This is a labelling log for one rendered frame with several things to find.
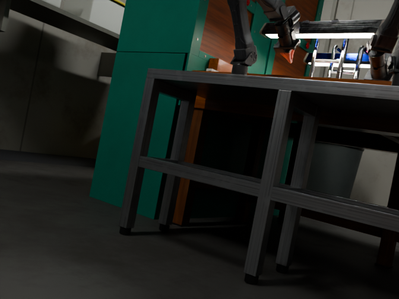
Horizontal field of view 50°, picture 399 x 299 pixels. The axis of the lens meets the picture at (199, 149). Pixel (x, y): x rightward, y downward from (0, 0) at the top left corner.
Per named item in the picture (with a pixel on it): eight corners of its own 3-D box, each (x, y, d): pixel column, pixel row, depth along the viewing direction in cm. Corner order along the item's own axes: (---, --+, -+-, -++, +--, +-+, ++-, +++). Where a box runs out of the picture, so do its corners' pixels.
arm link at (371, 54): (369, 61, 173) (367, 47, 169) (384, 59, 171) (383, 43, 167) (370, 71, 168) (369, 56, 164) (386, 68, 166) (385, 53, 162)
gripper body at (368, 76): (369, 73, 178) (367, 58, 173) (395, 74, 172) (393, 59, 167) (363, 82, 175) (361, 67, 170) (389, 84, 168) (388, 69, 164)
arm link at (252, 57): (241, 53, 176) (231, 50, 172) (257, 53, 169) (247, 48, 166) (238, 69, 176) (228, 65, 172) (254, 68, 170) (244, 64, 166)
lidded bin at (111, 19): (101, 41, 365) (107, 11, 364) (133, 41, 343) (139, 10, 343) (56, 22, 327) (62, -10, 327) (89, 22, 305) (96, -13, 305)
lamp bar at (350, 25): (380, 32, 188) (384, 16, 188) (258, 34, 226) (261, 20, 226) (385, 38, 195) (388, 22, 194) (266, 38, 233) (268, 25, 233)
